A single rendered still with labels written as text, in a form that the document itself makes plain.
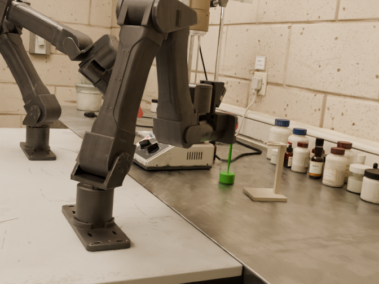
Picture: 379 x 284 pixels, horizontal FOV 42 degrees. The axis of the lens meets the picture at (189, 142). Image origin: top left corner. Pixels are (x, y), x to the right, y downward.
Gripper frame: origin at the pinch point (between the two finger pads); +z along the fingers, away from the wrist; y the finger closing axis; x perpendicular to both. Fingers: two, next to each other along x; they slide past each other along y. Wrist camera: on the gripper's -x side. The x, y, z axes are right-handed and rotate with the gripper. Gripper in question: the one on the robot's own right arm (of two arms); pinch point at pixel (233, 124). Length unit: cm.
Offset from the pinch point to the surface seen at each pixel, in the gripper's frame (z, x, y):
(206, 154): 7.0, 10.3, 10.8
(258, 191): -3.7, 13.9, -10.4
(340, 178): 20.6, 12.0, -22.1
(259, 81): 66, -9, 26
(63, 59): 144, -5, 218
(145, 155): -5.7, 11.3, 21.7
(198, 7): 40, -33, 39
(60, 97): 143, 22, 219
